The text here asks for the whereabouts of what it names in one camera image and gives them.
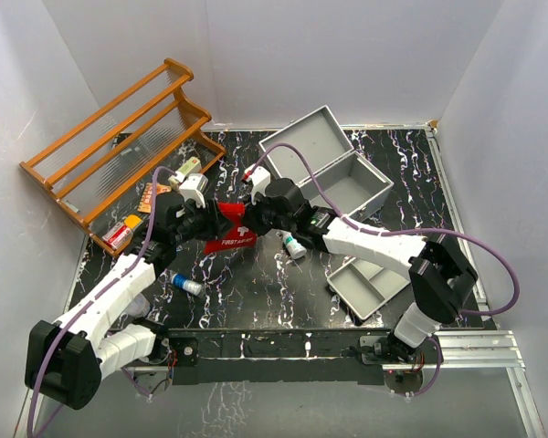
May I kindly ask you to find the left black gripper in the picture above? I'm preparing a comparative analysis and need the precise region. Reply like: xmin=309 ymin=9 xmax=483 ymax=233
xmin=172 ymin=196 xmax=234 ymax=245

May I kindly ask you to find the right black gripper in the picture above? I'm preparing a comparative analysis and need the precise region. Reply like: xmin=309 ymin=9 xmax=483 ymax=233
xmin=241 ymin=188 xmax=295 ymax=238

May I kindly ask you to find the red first aid pouch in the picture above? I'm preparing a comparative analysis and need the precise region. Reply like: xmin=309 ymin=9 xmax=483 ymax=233
xmin=204 ymin=203 xmax=257 ymax=255

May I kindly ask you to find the white green-label pill bottle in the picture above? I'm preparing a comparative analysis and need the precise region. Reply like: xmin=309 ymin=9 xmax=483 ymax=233
xmin=279 ymin=231 xmax=307 ymax=260

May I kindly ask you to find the blue white tube bottle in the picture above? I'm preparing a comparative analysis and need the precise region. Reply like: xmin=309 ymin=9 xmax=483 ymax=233
xmin=170 ymin=273 xmax=205 ymax=297

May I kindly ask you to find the grey metal case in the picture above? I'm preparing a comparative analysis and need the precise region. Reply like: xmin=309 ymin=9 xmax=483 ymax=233
xmin=259 ymin=106 xmax=394 ymax=222

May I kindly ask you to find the grey divider tray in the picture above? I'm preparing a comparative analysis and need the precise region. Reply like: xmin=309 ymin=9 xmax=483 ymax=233
xmin=327 ymin=258 xmax=409 ymax=321

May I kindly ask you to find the brown glass bottle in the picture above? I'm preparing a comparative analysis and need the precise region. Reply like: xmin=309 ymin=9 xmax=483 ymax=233
xmin=123 ymin=214 xmax=142 ymax=230

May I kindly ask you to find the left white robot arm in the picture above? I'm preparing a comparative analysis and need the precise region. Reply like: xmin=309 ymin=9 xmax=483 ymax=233
xmin=25 ymin=193 xmax=234 ymax=410

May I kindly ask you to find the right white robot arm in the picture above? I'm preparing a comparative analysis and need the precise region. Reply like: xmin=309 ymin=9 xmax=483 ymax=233
xmin=243 ymin=172 xmax=478 ymax=362

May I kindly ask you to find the white medicine box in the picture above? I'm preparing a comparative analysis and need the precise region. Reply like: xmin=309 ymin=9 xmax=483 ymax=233
xmin=168 ymin=157 xmax=202 ymax=191

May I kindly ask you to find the orange patterned packet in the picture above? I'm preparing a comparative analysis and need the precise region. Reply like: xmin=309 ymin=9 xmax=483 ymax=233
xmin=137 ymin=182 xmax=172 ymax=214

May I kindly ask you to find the red white small box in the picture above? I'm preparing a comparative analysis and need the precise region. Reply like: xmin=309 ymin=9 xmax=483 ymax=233
xmin=102 ymin=223 xmax=132 ymax=250

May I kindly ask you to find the clear plastic cup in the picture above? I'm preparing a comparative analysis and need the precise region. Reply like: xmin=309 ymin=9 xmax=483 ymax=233
xmin=126 ymin=295 xmax=151 ymax=318

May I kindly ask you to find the wooden shelf rack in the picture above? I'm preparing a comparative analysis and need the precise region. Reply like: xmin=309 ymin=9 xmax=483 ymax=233
xmin=20 ymin=58 xmax=226 ymax=256

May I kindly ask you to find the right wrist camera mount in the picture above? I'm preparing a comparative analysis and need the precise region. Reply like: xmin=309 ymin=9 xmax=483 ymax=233
xmin=242 ymin=165 xmax=271 ymax=193

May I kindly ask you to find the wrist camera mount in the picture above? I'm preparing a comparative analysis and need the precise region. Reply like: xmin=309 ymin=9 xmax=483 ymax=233
xmin=242 ymin=165 xmax=271 ymax=193
xmin=179 ymin=173 xmax=208 ymax=208

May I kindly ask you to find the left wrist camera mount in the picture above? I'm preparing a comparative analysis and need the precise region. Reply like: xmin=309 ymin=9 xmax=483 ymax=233
xmin=179 ymin=173 xmax=208 ymax=208

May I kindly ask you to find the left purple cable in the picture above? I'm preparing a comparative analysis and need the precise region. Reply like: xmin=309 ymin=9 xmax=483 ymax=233
xmin=26 ymin=166 xmax=179 ymax=438

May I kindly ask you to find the purple cable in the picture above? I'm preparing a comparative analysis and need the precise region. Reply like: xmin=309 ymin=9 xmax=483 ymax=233
xmin=26 ymin=166 xmax=179 ymax=438
xmin=250 ymin=142 xmax=521 ymax=398

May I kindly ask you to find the black base frame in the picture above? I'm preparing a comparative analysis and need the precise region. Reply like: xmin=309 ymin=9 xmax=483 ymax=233
xmin=118 ymin=326 xmax=444 ymax=387

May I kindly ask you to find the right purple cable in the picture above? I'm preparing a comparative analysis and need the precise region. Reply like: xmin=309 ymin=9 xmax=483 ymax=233
xmin=250 ymin=142 xmax=521 ymax=398

